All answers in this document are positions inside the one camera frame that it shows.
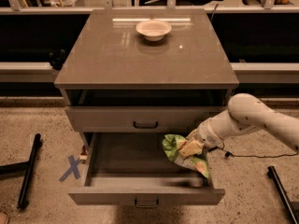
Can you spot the black stand leg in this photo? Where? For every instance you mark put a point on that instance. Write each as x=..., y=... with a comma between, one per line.
x=292, y=208
x=28, y=168

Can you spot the green rice chip bag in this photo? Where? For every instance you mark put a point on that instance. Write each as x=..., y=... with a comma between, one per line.
x=195, y=162

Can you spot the white paper bowl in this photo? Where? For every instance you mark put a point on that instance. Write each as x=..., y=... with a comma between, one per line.
x=153, y=30

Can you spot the black stand leg right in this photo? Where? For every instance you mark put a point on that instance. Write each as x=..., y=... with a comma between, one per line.
x=292, y=208

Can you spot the grey metal railing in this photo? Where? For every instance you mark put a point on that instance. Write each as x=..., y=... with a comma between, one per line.
x=86, y=6

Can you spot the grey drawer cabinet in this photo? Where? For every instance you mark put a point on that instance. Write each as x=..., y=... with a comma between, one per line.
x=111, y=64

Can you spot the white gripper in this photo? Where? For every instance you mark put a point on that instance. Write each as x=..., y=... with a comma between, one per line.
x=206, y=135

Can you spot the black stand leg left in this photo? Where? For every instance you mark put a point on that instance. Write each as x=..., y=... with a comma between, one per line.
x=28, y=168

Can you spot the black clamp on rail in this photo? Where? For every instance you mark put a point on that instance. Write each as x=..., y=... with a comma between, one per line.
x=57, y=59

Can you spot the blue tape cross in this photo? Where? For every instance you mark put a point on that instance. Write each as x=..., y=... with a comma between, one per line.
x=72, y=170

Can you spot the closed grey drawer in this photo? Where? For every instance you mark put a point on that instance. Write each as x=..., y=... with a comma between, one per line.
x=138, y=119

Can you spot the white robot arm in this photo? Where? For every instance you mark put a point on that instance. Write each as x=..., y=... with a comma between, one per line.
x=244, y=114

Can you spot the open grey drawer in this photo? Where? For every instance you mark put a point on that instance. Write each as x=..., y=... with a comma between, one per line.
x=132, y=169

